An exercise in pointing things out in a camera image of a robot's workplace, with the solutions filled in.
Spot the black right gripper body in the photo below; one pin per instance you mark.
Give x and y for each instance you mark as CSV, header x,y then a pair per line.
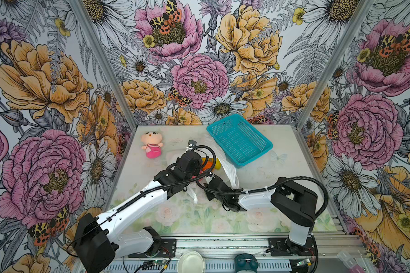
x,y
210,196

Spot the yellow banana fruit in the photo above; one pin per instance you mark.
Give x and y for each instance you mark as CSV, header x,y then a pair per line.
x,y
218,164

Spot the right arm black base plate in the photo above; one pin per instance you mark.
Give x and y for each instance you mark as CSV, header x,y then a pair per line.
x,y
283,247

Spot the white round cup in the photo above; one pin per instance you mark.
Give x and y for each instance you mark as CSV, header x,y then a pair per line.
x,y
191,262

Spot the orange fruit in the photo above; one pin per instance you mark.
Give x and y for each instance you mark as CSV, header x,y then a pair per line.
x,y
207,163

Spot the teal plastic mesh basket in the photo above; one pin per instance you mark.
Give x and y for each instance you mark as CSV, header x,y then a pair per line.
x,y
241,142

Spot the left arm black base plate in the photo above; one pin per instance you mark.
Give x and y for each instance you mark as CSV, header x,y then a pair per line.
x,y
158,247

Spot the pink object bottom right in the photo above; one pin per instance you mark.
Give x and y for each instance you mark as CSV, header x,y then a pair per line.
x,y
349,262

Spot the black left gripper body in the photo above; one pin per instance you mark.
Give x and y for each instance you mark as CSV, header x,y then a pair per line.
x,y
193,174

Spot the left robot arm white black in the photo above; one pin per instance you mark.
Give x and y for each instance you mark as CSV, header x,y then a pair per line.
x,y
98,239

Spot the pink plush doll toy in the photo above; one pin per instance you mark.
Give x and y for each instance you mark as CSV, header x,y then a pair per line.
x,y
152,144

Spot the dark teal round container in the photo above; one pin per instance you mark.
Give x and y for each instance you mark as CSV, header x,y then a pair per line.
x,y
246,263

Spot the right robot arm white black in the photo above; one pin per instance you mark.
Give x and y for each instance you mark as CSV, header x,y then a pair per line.
x,y
295,201

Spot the white translucent plastic bag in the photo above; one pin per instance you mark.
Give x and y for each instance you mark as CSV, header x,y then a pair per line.
x,y
226,166

